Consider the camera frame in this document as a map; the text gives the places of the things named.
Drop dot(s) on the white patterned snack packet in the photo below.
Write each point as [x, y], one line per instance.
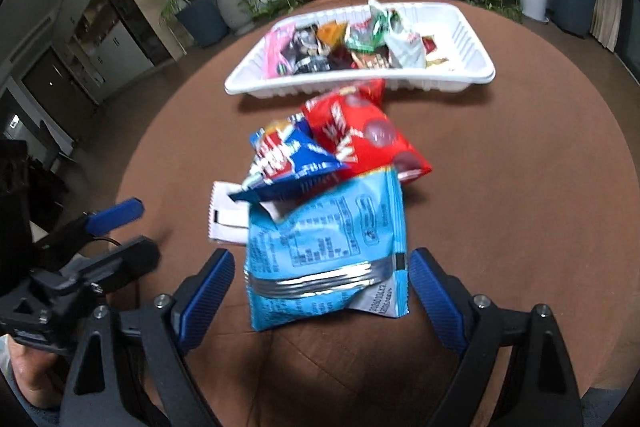
[405, 46]

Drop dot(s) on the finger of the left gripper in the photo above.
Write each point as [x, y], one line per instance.
[102, 222]

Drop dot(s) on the light blue snack bag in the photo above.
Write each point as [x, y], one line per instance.
[344, 249]

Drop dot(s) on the black snack packet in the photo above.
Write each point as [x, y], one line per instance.
[305, 53]

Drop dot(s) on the dark blue pot right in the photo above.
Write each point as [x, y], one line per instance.
[573, 16]

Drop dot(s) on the white plastic tray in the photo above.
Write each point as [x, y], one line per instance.
[469, 62]

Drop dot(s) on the pink snack packet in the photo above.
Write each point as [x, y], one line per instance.
[277, 61]

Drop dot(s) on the white ribbed plant pot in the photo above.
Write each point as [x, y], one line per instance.
[236, 14]

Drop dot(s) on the red snack bag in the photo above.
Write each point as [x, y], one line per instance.
[349, 123]

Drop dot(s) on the blue roll cake packet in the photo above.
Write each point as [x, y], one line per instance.
[288, 163]

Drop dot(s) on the red brown snack packet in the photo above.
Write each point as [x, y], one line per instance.
[343, 58]

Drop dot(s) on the orange snack bar packet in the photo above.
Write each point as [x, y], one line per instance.
[332, 34]

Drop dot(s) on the person's left hand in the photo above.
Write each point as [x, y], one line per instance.
[31, 373]

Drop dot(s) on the green red snack packet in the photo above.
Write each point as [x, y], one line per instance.
[369, 35]

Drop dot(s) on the white serrated snack wrapper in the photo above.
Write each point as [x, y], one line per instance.
[236, 211]

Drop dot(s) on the dark blue plant pot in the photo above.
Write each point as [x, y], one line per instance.
[203, 22]

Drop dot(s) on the red yellow snack packet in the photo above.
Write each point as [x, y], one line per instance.
[433, 55]

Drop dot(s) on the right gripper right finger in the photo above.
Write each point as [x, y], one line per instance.
[444, 299]

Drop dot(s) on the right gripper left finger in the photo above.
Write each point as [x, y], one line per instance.
[198, 298]

